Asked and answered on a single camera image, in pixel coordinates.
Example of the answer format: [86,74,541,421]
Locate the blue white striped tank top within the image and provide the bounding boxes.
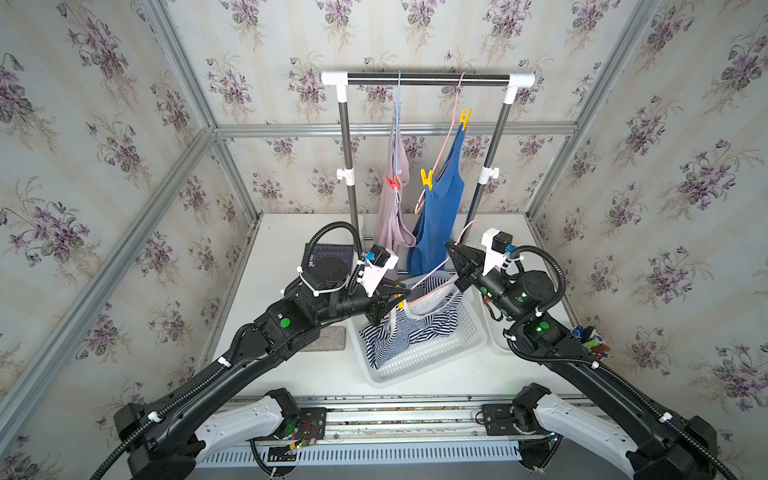
[358,274,463,370]

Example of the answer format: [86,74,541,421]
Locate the pink wire hanger striped top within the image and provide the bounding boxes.
[411,220,477,289]

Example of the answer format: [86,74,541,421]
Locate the white plastic tray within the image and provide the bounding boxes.
[480,291,513,356]

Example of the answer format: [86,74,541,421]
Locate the white metal clothes rack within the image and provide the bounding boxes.
[320,71,536,227]

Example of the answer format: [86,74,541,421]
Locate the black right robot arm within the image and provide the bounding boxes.
[445,232,736,479]

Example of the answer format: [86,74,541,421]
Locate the grey rectangular sponge pad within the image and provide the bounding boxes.
[302,326,347,352]

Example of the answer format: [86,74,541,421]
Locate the yellow upper clothespin blue top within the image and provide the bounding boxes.
[459,108,472,131]

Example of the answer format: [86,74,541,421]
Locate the pink pen cup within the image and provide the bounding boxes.
[570,326,611,372]

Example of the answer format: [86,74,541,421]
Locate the red clothespin on pink top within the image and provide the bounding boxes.
[385,175,401,191]

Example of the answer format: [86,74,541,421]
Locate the pink tank top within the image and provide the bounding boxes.
[373,123,416,254]

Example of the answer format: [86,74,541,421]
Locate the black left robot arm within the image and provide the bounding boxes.
[92,221,409,479]

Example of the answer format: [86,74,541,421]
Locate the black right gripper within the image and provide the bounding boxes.
[451,240,528,327]

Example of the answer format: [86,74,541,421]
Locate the pink wire hanger blue top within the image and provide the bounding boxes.
[412,73,467,216]

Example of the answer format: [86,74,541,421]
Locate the yellow lower clothespin blue top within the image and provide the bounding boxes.
[420,168,434,191]

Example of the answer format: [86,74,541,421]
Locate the light blue wire hanger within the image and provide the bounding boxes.
[392,70,402,188]

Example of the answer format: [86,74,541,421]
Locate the white perforated plastic basket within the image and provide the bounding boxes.
[345,270,487,389]

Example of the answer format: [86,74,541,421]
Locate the yellow clothespin blue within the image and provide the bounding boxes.
[459,108,472,131]
[420,168,434,191]

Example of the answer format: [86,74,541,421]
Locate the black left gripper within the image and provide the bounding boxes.
[315,276,412,328]

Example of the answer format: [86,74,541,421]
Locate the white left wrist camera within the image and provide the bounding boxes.
[357,244,399,297]

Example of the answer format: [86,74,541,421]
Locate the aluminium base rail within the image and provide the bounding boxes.
[197,392,607,469]

